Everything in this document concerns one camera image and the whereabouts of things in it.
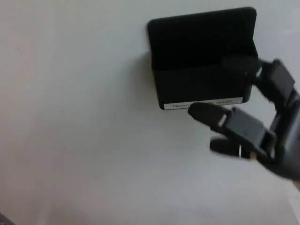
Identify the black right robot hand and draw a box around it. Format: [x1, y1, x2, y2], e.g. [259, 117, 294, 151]
[187, 57, 300, 182]

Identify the black holder box white label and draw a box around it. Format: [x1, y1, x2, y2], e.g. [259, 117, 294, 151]
[147, 7, 258, 111]

